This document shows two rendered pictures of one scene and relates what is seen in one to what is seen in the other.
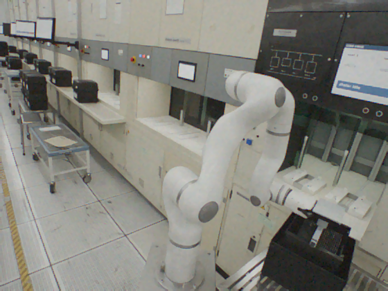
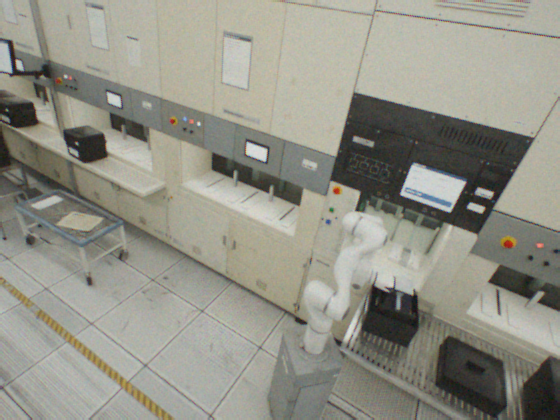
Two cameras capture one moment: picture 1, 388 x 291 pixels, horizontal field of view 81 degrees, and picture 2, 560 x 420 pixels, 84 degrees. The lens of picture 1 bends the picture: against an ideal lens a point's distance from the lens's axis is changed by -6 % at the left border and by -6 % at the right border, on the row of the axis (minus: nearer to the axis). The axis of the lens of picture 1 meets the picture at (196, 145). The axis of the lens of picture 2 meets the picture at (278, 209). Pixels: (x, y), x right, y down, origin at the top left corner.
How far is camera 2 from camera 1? 1.01 m
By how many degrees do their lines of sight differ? 22
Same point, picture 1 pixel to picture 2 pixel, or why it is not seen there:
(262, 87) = (375, 237)
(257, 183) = (358, 276)
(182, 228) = (323, 322)
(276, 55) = (354, 158)
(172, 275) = (313, 350)
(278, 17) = (357, 127)
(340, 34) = (409, 154)
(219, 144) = (348, 271)
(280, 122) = not seen: hidden behind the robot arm
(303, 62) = (378, 168)
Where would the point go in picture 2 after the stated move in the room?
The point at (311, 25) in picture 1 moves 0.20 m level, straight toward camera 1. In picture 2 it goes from (387, 142) to (395, 155)
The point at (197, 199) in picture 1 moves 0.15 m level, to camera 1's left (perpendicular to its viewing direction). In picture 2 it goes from (341, 309) to (311, 313)
